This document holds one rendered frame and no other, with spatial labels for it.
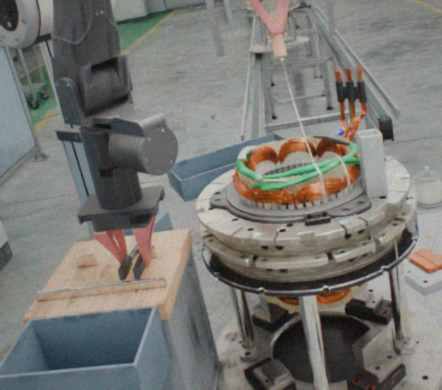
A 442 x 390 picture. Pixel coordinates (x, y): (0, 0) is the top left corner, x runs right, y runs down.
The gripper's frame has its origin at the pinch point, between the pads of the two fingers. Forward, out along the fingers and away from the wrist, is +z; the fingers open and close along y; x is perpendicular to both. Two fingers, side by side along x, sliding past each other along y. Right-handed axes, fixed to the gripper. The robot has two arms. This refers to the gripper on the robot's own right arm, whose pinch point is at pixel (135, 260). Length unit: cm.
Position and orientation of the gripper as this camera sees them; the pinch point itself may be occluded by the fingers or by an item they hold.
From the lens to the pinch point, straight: 80.7
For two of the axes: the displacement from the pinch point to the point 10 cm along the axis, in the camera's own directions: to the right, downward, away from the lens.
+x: 0.9, -4.0, 9.1
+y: 9.8, -1.1, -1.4
